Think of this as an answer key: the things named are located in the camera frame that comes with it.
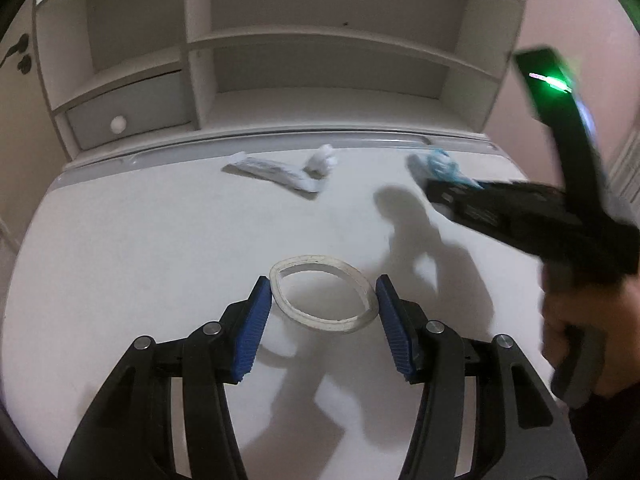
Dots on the blue and white wrapper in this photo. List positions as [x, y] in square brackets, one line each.
[437, 165]

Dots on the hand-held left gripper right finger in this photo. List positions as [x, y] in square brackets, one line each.
[395, 332]

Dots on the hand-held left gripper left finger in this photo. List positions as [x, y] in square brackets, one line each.
[252, 332]

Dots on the white shelf unit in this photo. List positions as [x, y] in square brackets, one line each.
[325, 60]

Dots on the black wall sticker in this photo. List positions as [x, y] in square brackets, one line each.
[17, 52]

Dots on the grey drawer with white knob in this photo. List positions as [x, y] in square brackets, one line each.
[145, 105]

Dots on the person's right hand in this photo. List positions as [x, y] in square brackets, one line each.
[625, 320]

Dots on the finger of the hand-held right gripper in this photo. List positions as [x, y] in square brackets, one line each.
[465, 202]

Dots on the crumpled white tissue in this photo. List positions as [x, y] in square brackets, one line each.
[322, 160]

